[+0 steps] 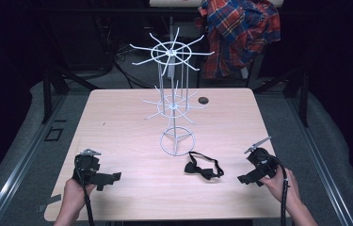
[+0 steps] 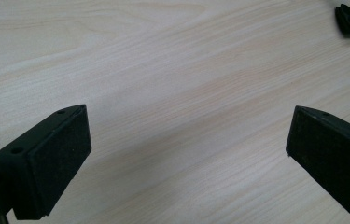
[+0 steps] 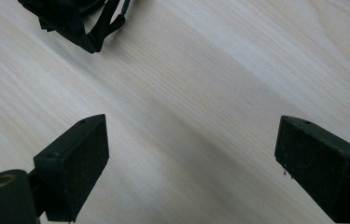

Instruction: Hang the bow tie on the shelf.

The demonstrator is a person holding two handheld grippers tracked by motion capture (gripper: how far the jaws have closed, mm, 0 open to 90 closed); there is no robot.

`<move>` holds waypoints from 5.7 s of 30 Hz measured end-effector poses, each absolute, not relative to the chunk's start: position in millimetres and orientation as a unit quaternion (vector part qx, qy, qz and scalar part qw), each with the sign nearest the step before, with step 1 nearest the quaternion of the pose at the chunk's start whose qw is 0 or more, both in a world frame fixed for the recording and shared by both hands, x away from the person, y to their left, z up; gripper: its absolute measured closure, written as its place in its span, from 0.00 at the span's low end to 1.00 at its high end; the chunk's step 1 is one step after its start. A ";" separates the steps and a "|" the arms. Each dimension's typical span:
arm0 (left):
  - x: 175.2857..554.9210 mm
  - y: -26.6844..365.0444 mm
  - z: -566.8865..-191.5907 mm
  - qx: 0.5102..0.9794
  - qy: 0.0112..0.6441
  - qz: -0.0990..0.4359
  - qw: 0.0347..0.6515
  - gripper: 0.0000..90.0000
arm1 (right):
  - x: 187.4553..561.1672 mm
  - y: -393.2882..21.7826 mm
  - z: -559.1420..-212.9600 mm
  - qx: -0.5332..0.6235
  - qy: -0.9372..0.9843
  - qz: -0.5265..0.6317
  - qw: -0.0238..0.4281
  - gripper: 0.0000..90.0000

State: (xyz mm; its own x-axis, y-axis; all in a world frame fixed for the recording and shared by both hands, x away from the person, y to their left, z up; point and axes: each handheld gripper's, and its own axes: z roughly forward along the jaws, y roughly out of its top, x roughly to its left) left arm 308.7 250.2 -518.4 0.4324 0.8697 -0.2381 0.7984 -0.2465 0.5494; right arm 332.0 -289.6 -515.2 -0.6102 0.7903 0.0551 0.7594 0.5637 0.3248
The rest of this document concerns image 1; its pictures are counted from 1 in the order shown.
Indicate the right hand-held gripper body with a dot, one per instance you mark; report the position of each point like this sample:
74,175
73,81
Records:
263,164

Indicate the person's left hand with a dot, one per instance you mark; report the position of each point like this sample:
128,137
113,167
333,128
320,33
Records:
74,191

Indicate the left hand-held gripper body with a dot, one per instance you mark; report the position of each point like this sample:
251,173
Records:
87,168

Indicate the person's right hand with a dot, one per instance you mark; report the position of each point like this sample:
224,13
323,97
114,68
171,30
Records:
282,186

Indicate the grey metal floor rail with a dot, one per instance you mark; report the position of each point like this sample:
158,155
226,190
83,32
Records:
23,163
321,163

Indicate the black bow tie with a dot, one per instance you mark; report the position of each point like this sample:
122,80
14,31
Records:
203,171

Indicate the grey tape strip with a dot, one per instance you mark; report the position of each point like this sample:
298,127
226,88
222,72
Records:
50,203

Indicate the black metal stand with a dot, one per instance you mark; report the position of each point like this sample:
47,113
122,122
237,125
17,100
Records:
299,91
50,91

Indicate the red blue plaid shirt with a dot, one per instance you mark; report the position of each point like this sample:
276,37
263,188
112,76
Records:
238,34

